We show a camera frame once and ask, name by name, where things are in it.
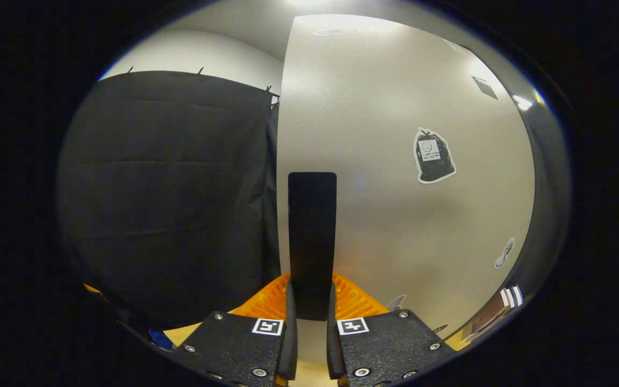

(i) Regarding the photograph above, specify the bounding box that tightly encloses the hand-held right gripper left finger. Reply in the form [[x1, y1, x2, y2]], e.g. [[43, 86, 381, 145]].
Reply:
[[172, 271, 298, 387]]

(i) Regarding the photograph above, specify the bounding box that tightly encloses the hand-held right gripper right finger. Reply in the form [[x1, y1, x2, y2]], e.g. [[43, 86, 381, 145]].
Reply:
[[327, 271, 458, 387]]

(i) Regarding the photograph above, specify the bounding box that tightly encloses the grey cabinet door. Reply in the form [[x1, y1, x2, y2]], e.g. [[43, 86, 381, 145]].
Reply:
[[276, 13, 537, 363]]

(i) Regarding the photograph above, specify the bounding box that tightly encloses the black backdrop cloth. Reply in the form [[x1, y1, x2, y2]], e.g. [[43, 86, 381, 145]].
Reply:
[[57, 70, 282, 329]]

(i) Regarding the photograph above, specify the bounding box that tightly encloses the black door handle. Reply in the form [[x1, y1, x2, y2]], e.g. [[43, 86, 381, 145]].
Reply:
[[288, 172, 337, 321]]

